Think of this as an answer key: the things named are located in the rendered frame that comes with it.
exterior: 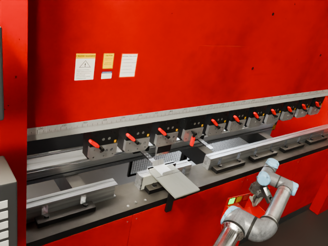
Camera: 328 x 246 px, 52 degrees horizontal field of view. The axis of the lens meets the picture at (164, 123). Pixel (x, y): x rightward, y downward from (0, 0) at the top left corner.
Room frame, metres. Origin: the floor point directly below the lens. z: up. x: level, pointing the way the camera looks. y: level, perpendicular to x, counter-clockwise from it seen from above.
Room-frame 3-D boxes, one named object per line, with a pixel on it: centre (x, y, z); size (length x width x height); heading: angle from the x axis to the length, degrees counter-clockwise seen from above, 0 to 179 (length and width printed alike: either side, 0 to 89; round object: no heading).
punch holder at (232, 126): (2.10, -0.46, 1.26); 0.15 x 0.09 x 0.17; 131
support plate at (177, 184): (1.61, -0.12, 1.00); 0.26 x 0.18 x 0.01; 41
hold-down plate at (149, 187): (1.70, -0.09, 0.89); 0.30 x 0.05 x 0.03; 131
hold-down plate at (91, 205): (1.28, 0.39, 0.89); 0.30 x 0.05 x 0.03; 131
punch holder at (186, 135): (1.83, -0.16, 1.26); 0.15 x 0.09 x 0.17; 131
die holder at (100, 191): (1.36, 0.39, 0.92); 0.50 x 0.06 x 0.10; 131
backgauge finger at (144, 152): (1.84, 0.09, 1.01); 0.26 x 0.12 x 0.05; 41
